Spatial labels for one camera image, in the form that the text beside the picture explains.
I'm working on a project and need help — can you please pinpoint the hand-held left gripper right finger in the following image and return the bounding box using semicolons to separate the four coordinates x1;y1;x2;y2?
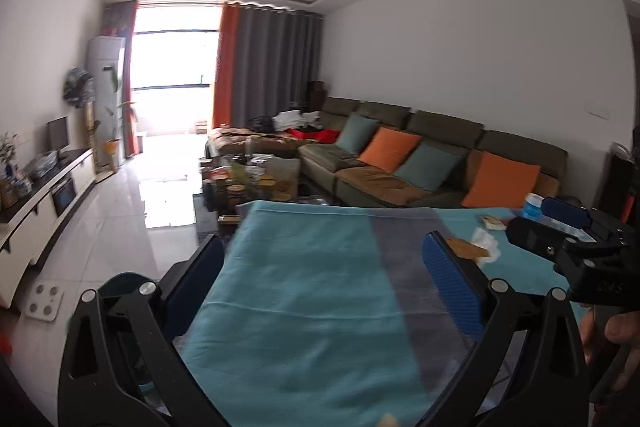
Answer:
422;231;588;427

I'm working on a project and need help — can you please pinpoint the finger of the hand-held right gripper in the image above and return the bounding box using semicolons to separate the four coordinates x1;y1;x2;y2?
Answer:
541;197;622;241
506;217;591;265

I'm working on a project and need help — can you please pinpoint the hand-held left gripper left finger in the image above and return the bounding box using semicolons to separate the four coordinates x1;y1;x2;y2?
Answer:
57;232;226;427

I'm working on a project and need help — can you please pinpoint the person's right hand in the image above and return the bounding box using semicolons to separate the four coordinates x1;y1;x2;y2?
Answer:
603;313;640;359

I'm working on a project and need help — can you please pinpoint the blue cup with white lid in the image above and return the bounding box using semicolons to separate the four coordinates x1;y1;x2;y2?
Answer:
522;193;546;222

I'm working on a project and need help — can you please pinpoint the brown flat packet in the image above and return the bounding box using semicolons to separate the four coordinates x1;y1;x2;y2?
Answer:
445;237;491;260

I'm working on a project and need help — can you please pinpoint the beige snack packet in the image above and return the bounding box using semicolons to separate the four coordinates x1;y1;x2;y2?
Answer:
480;214;511;232

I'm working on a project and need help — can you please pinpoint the white tissue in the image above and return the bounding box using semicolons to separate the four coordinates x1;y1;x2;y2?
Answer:
471;227;502;265

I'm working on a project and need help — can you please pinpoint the black upright panel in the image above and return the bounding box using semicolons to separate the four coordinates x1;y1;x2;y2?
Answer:
607;142;636;220

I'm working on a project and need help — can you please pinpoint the orange cushion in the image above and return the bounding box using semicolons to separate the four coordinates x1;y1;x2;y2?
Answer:
358;126;422;174
460;150;542;209

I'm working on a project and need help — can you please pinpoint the cluttered coffee table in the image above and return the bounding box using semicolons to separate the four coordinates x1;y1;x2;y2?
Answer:
192;152;301;238

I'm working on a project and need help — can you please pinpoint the teal and grey blanket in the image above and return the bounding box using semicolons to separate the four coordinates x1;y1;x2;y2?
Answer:
175;199;601;427

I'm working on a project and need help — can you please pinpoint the large teal cushion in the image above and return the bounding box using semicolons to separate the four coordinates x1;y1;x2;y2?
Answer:
398;143;462;192

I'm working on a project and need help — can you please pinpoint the olive green sofa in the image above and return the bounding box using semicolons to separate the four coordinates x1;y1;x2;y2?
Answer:
205;96;568;208

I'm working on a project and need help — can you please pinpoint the white bathroom scale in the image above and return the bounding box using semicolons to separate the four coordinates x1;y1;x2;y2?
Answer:
24;284;66;320

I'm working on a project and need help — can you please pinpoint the small teal cushion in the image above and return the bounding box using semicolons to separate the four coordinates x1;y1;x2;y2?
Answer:
334;113;379;155

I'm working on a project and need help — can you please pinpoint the white tv cabinet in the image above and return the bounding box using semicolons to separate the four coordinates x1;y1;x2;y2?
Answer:
0;148;97;308

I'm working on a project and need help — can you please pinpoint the white clothes pile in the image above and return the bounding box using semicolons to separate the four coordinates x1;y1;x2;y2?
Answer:
272;109;321;130

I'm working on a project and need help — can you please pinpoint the tall green houseplant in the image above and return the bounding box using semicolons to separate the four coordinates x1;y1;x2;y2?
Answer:
102;67;138;172

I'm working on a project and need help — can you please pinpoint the red cloth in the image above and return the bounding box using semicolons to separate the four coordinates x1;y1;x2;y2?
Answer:
289;128;341;145

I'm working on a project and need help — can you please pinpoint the black monitor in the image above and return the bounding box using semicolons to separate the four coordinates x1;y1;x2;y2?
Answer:
46;116;71;160

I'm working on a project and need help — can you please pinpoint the dark brown cabinet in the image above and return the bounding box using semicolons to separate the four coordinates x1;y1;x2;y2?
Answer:
306;81;328;112

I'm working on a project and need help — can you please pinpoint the small potted plant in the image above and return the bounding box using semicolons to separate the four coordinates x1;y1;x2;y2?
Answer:
0;132;21;178

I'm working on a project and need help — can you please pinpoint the covered standing fan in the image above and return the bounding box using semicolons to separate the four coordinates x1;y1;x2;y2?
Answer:
62;66;96;108

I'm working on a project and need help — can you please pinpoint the white standing air conditioner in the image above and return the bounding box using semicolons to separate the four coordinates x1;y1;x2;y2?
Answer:
86;36;126;168

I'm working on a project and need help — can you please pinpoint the window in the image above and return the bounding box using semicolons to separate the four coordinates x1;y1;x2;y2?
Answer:
131;4;223;90

